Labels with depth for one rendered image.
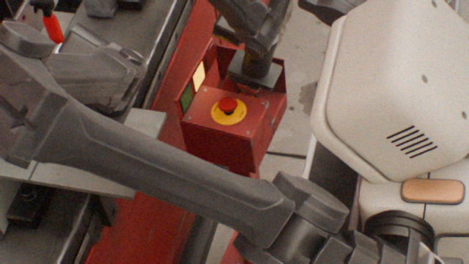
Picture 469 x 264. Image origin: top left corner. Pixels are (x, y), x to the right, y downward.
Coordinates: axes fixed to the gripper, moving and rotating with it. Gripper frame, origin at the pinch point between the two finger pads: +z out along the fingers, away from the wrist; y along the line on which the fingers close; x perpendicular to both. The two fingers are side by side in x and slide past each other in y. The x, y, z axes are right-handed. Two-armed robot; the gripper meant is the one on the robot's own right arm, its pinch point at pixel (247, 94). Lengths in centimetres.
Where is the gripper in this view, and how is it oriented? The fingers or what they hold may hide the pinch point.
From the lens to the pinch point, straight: 181.0
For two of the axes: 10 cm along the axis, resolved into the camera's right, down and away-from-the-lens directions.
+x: -3.6, 7.3, -5.8
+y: -9.2, -3.9, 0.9
